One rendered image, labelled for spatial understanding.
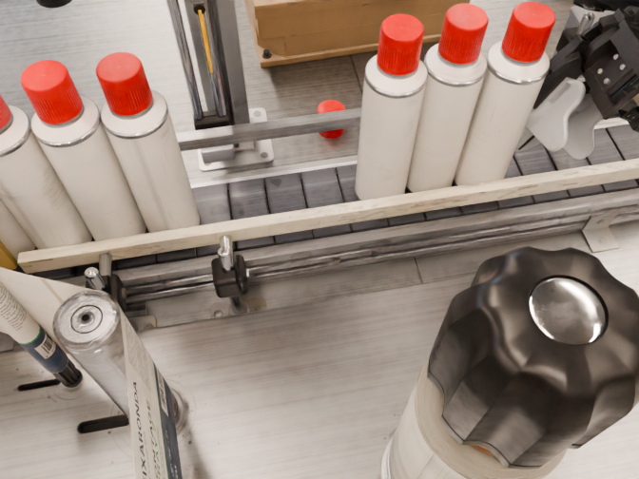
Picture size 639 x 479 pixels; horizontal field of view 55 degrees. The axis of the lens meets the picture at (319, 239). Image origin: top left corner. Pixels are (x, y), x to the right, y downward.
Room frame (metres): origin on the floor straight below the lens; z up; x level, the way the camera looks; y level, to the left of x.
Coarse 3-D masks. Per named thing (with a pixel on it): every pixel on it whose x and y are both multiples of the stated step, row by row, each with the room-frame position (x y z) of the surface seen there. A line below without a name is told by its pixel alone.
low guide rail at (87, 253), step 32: (416, 192) 0.35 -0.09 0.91; (448, 192) 0.35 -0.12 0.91; (480, 192) 0.36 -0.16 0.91; (512, 192) 0.36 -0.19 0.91; (544, 192) 0.37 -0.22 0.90; (224, 224) 0.32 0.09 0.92; (256, 224) 0.32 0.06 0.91; (288, 224) 0.32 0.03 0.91; (320, 224) 0.33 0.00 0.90; (32, 256) 0.28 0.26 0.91; (64, 256) 0.28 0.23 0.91; (96, 256) 0.29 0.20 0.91; (128, 256) 0.29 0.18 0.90
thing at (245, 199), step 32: (608, 128) 0.47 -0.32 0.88; (512, 160) 0.42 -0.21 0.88; (544, 160) 0.42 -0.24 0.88; (576, 160) 0.43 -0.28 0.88; (608, 160) 0.43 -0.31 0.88; (192, 192) 0.38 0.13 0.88; (224, 192) 0.38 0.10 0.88; (256, 192) 0.38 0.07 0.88; (288, 192) 0.38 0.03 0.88; (320, 192) 0.38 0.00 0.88; (352, 192) 0.38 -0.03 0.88; (576, 192) 0.38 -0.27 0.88; (608, 192) 0.39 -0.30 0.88; (352, 224) 0.34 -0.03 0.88; (384, 224) 0.34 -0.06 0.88; (160, 256) 0.30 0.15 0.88; (192, 256) 0.30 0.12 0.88
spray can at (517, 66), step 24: (528, 24) 0.39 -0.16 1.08; (552, 24) 0.39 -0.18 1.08; (504, 48) 0.39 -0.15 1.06; (528, 48) 0.38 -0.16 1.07; (504, 72) 0.38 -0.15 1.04; (528, 72) 0.38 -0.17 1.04; (480, 96) 0.39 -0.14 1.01; (504, 96) 0.38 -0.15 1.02; (528, 96) 0.37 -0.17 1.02; (480, 120) 0.38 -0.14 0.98; (504, 120) 0.37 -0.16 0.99; (480, 144) 0.38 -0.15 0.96; (504, 144) 0.37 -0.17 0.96; (456, 168) 0.39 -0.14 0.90; (480, 168) 0.37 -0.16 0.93; (504, 168) 0.38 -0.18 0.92
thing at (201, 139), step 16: (336, 112) 0.41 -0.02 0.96; (352, 112) 0.41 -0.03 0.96; (208, 128) 0.39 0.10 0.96; (224, 128) 0.39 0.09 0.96; (240, 128) 0.39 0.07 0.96; (256, 128) 0.39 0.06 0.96; (272, 128) 0.39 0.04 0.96; (288, 128) 0.40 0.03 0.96; (304, 128) 0.40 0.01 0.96; (320, 128) 0.40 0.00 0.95; (336, 128) 0.40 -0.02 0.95; (192, 144) 0.38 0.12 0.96; (208, 144) 0.38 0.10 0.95; (224, 144) 0.38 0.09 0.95
